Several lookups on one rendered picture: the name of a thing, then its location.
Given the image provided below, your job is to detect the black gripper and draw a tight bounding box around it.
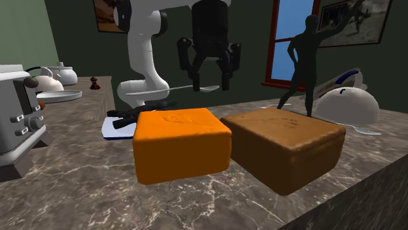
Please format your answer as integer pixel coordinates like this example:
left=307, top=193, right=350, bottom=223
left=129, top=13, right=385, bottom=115
left=177, top=0, right=242, bottom=93

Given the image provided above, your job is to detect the long silver spoon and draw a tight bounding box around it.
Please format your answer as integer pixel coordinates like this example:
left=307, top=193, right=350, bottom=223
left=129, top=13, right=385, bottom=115
left=125, top=84, right=221, bottom=96

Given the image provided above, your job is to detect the red framed window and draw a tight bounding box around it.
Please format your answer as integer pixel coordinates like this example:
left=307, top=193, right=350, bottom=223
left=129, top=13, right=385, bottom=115
left=261, top=0, right=322, bottom=93

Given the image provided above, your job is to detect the silver fork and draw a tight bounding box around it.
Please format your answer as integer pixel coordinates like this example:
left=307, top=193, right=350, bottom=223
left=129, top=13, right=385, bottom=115
left=256, top=103, right=293, bottom=110

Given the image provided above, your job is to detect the orange box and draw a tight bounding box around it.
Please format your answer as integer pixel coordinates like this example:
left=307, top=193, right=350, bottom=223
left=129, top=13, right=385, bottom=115
left=132, top=107, right=233, bottom=186

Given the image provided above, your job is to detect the black human figure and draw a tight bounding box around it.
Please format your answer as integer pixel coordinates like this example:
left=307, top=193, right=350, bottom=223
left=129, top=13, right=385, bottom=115
left=276, top=0, right=365, bottom=118

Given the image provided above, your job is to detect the black tool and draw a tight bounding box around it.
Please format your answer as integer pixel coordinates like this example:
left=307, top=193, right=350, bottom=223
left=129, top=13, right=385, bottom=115
left=107, top=99, right=178, bottom=130

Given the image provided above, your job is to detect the brown box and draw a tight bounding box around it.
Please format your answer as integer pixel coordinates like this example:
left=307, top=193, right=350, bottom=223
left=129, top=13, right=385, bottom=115
left=219, top=107, right=347, bottom=197

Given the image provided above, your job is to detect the white board with blue rim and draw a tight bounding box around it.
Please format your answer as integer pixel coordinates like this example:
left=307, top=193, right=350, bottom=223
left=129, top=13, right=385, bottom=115
left=101, top=116, right=139, bottom=141

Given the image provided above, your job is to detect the white teapot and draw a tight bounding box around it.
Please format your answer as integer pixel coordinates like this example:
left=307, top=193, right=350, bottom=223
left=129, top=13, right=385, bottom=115
left=46, top=61, right=78, bottom=87

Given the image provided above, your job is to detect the white dome lid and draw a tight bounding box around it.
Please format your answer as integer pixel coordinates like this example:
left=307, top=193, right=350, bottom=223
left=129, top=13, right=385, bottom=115
left=314, top=86, right=381, bottom=125

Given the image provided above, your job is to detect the grey plate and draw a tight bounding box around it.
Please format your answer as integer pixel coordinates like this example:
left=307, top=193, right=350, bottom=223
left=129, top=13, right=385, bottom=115
left=35, top=90, right=83, bottom=105

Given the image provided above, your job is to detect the grey toaster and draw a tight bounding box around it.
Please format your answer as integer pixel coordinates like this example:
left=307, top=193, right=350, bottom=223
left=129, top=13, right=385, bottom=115
left=0, top=64, right=54, bottom=183

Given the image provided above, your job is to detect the orange wall picture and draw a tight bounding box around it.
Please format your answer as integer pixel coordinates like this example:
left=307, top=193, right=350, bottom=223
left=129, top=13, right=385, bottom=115
left=93, top=0, right=129, bottom=35

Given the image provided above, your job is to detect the white object with blue handle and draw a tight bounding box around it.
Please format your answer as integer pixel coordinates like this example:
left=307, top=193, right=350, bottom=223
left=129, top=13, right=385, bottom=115
left=313, top=67, right=368, bottom=100

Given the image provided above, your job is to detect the grey wall picture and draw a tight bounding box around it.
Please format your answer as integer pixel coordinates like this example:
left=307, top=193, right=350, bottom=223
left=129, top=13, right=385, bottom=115
left=317, top=0, right=393, bottom=49

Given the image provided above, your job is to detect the white kettle with blue handle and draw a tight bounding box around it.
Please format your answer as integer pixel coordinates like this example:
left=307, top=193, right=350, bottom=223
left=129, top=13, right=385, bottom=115
left=25, top=66, right=65, bottom=93

